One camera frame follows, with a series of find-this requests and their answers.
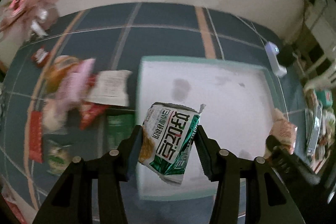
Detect dark green snack packet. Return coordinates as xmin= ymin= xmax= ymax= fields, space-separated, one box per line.
xmin=106 ymin=114 xmax=134 ymax=150

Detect orange white chip packet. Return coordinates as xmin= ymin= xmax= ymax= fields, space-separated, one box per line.
xmin=264 ymin=108 xmax=297 ymax=159

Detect green white cracker packet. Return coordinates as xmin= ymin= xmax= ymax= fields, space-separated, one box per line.
xmin=138 ymin=102 xmax=206 ymax=185

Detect red snack bag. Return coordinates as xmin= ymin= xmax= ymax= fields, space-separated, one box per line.
xmin=80 ymin=102 xmax=109 ymax=130

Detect white snack packet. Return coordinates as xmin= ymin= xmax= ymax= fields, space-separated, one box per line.
xmin=85 ymin=70 xmax=132 ymax=107

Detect green mushroom cookie packet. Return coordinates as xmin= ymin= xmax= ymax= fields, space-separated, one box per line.
xmin=47 ymin=140 xmax=71 ymax=175

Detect purple snack bag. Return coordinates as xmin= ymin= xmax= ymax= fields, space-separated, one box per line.
xmin=55 ymin=58 xmax=96 ymax=111

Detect red patterned wafer packet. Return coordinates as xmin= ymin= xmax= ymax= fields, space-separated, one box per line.
xmin=29 ymin=111 xmax=43 ymax=164

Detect orange bread packet with barcode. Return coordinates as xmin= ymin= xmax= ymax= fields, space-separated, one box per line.
xmin=45 ymin=55 xmax=80 ymax=94

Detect small red candy packet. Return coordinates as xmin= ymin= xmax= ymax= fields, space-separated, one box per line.
xmin=31 ymin=47 xmax=50 ymax=68

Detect clear round pastry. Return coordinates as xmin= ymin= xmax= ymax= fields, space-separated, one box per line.
xmin=42 ymin=98 xmax=67 ymax=132

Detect clutter of items at right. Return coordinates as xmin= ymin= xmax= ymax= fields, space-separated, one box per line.
xmin=305 ymin=89 xmax=335 ymax=173

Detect white tray with teal rim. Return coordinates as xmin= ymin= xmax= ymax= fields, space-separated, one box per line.
xmin=135 ymin=55 xmax=289 ymax=201

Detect black power adapter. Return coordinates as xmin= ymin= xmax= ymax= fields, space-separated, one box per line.
xmin=277 ymin=44 xmax=298 ymax=68

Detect blue plaid tablecloth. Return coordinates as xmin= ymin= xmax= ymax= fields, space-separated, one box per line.
xmin=1 ymin=3 xmax=306 ymax=223

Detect white power strip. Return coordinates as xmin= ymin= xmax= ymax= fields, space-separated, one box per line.
xmin=264 ymin=42 xmax=287 ymax=78

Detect white shelf unit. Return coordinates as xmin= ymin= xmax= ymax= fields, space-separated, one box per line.
xmin=301 ymin=0 xmax=335 ymax=79

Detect pink paper flower bouquet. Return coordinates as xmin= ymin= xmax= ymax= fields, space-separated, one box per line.
xmin=1 ymin=0 xmax=59 ymax=41

